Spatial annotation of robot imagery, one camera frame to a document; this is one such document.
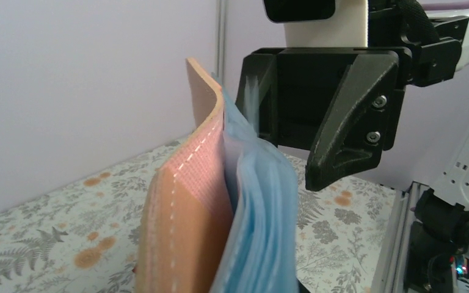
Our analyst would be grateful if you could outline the aluminium rail frame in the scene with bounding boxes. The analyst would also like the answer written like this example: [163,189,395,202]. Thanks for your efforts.
[371,182,427,293]

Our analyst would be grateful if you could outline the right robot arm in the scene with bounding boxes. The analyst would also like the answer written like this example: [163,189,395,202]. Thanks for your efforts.
[236,1,469,292]

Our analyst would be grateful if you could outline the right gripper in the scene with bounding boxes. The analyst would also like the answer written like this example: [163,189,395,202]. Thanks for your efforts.
[236,1,469,192]

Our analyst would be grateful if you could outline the floral table mat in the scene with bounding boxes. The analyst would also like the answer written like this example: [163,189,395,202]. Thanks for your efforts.
[0,132,397,292]

